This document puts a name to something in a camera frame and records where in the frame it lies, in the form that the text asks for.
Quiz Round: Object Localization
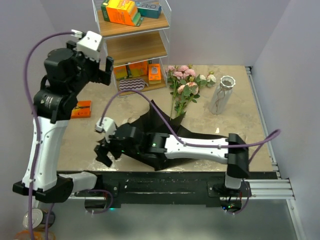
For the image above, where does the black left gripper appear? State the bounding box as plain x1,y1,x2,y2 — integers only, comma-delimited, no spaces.
67,40,113,95

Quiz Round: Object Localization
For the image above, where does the black wrapping paper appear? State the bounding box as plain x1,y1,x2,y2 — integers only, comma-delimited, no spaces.
127,101,228,169

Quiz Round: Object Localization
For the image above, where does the pink artificial flower bouquet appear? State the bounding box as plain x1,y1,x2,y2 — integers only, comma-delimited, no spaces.
165,64,217,119

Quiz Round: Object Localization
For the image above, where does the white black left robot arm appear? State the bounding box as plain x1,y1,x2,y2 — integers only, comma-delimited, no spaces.
12,37,113,203

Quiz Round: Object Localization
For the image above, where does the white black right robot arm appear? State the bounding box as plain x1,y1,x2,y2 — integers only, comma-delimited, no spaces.
94,119,249,197

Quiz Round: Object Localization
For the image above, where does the orange sponge pack left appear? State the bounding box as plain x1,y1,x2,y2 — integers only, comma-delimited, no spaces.
113,65,128,81

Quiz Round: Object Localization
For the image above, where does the orange sponge pack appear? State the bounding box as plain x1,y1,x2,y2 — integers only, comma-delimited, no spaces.
127,61,149,78
148,63,162,85
113,65,128,81

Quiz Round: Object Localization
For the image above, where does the orange sponge pack middle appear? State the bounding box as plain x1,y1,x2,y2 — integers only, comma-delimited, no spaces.
127,61,149,78

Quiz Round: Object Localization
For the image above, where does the orange sponge pack right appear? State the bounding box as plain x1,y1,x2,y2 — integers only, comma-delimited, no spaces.
148,63,162,85

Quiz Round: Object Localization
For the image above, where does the orange razor package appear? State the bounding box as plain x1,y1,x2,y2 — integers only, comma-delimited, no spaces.
71,100,92,119

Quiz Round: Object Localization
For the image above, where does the orange sponge box top shelf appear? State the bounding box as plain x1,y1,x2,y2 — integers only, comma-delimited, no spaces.
100,0,144,27

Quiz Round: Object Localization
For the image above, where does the teal box top shelf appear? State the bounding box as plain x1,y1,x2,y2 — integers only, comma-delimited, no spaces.
135,1,162,19

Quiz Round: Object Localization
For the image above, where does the metal tin can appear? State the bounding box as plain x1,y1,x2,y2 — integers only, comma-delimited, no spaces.
31,208,56,230

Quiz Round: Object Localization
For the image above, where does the orange plastic container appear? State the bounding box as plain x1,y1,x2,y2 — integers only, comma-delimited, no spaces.
13,230,57,240

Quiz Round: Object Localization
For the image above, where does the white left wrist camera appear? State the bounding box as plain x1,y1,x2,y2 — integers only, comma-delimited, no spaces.
71,29,103,62

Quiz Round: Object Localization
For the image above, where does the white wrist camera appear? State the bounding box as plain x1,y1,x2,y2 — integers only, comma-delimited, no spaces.
71,29,103,62
94,117,117,138

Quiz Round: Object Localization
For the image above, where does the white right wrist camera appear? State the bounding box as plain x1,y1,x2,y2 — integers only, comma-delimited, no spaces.
94,117,117,138

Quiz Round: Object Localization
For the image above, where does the white wire wooden shelf rack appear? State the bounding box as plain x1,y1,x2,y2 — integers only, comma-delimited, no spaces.
92,0,172,92

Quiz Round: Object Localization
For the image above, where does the aluminium rail frame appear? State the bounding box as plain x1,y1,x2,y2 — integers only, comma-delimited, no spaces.
29,65,307,240

